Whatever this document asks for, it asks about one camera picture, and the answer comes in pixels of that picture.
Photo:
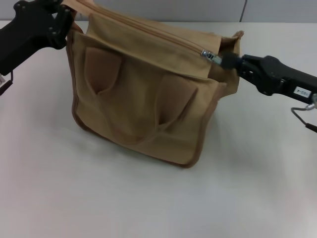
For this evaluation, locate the silver metal zipper pull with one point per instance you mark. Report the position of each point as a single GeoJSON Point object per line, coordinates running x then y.
{"type": "Point", "coordinates": [210, 56]}

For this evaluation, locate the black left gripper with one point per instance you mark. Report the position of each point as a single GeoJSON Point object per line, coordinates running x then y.
{"type": "Point", "coordinates": [27, 32]}

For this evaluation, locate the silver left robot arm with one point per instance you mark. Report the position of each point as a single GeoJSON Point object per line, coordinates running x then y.
{"type": "Point", "coordinates": [1, 78]}

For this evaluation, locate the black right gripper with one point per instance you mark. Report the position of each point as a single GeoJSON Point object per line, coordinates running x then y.
{"type": "Point", "coordinates": [287, 79]}

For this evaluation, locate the khaki canvas food bag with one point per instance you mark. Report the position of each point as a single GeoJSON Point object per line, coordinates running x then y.
{"type": "Point", "coordinates": [148, 104]}

